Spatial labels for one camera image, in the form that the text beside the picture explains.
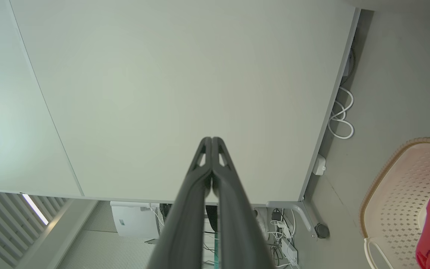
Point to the bright linear light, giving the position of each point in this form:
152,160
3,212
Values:
35,209

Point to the white box appliance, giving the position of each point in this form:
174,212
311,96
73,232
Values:
133,222

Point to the black plug adapter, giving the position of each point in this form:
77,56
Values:
276,216

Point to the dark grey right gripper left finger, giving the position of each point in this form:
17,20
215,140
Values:
185,224

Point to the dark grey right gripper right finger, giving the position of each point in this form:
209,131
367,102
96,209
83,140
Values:
237,231

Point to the black caster wheel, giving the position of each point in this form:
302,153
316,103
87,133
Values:
322,231

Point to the beige perforated laundry basket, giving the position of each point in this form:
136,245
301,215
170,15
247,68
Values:
398,201

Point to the small white wall box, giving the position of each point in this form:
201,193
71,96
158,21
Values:
319,165

